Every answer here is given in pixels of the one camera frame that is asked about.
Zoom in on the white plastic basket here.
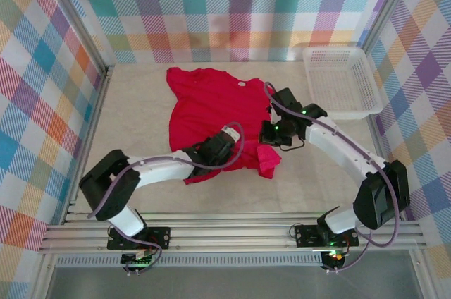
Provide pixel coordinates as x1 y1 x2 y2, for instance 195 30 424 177
302 47 385 121

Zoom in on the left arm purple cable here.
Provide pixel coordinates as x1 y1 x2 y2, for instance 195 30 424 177
87 121 245 276

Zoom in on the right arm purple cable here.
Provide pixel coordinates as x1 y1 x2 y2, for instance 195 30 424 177
263 81 402 274

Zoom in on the aluminium corner post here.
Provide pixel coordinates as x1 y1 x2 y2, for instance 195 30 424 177
33 0 116 78
359 0 424 53

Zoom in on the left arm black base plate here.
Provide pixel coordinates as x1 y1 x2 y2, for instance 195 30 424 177
106 226 171 251

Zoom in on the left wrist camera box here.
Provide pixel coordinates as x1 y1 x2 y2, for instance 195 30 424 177
218 125 242 142

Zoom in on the red t-shirt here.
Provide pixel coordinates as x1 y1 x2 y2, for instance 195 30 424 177
166 67 283 186

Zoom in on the slotted grey cable duct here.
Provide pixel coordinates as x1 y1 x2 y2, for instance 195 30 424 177
56 255 325 268

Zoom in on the aluminium mounting rail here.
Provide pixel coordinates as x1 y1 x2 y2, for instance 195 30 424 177
38 211 429 254

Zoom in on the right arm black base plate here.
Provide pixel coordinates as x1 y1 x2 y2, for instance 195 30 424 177
294 224 360 248

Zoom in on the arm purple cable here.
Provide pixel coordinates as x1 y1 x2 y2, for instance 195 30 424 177
87 121 245 276
263 81 402 274

